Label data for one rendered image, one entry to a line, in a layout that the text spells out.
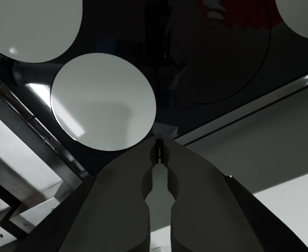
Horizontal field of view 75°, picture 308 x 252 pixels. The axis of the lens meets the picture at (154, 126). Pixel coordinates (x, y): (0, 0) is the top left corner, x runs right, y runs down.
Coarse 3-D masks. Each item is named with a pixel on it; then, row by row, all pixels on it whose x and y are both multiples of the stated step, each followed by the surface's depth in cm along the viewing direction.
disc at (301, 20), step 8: (280, 0) 15; (288, 0) 15; (296, 0) 15; (304, 0) 15; (280, 8) 15; (288, 8) 15; (296, 8) 15; (304, 8) 15; (288, 16) 16; (296, 16) 16; (304, 16) 16; (288, 24) 16; (296, 24) 16; (304, 24) 16; (296, 32) 16; (304, 32) 16
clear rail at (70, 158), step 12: (0, 84) 19; (0, 96) 19; (12, 96) 19; (12, 108) 19; (24, 108) 20; (24, 120) 20; (36, 120) 20; (36, 132) 20; (48, 132) 21; (48, 144) 21; (60, 144) 22; (60, 156) 22; (72, 156) 22; (72, 168) 23; (84, 168) 23
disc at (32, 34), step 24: (0, 0) 16; (24, 0) 16; (48, 0) 15; (72, 0) 15; (0, 24) 16; (24, 24) 16; (48, 24) 16; (72, 24) 16; (0, 48) 17; (24, 48) 17; (48, 48) 17
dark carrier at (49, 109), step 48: (96, 0) 15; (144, 0) 15; (192, 0) 15; (240, 0) 15; (96, 48) 17; (144, 48) 17; (192, 48) 17; (240, 48) 17; (288, 48) 17; (48, 96) 19; (192, 96) 19; (240, 96) 19
